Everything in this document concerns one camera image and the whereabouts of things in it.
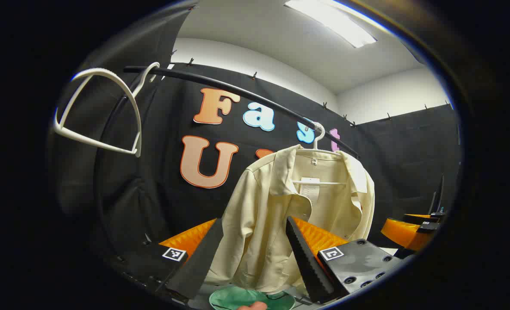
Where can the ceiling light panel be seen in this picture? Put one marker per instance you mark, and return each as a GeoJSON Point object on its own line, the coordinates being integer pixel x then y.
{"type": "Point", "coordinates": [336, 21]}

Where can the white hanger holding shirt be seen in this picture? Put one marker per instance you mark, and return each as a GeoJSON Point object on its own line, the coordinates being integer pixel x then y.
{"type": "Point", "coordinates": [328, 183]}

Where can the black clothes rack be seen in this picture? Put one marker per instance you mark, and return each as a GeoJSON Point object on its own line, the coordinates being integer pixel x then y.
{"type": "Point", "coordinates": [203, 81]}

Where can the green laundry hamper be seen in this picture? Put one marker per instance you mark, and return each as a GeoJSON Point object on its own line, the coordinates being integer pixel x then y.
{"type": "Point", "coordinates": [237, 298]}

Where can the empty white plastic hanger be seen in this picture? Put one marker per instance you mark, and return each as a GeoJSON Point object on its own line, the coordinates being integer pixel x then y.
{"type": "Point", "coordinates": [95, 71]}

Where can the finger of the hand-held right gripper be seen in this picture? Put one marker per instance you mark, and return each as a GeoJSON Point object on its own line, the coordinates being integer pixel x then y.
{"type": "Point", "coordinates": [403, 232]}

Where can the cream button shirt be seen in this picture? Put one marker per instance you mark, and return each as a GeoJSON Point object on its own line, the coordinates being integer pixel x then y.
{"type": "Point", "coordinates": [259, 206]}

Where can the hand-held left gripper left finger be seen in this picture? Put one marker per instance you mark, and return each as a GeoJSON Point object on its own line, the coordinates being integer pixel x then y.
{"type": "Point", "coordinates": [203, 254]}

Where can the black backdrop cloth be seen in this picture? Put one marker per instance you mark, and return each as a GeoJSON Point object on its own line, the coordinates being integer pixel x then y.
{"type": "Point", "coordinates": [160, 129]}

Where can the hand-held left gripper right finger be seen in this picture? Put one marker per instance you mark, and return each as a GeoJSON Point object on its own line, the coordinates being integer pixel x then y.
{"type": "Point", "coordinates": [302, 254]}

